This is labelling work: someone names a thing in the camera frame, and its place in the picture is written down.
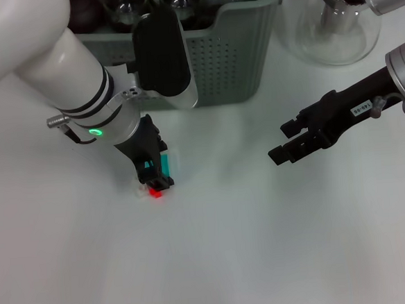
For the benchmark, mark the left wrist camera housing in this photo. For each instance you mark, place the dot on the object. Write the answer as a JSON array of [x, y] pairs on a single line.
[[163, 57]]

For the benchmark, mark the clear glass teapot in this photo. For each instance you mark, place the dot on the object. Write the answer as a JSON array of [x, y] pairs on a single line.
[[305, 30]]

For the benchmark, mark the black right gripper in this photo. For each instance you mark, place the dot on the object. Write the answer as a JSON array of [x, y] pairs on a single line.
[[352, 110]]

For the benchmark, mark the cyan square toy plate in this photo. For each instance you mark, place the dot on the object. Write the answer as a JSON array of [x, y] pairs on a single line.
[[170, 163]]

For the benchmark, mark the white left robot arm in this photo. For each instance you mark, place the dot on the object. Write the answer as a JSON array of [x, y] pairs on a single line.
[[43, 65]]

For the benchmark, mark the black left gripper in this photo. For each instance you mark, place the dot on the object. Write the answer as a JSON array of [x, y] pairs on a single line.
[[146, 145]]

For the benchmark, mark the white toy plate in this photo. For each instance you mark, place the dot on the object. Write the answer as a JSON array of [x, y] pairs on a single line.
[[141, 191]]

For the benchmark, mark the grey perforated storage basket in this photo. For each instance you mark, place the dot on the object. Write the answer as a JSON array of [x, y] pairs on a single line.
[[224, 70]]

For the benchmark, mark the small orange-red toy brick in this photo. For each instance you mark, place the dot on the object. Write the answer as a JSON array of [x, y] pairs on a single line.
[[155, 195]]

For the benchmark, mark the steel teapot infuser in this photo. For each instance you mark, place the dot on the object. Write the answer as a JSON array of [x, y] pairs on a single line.
[[334, 19]]

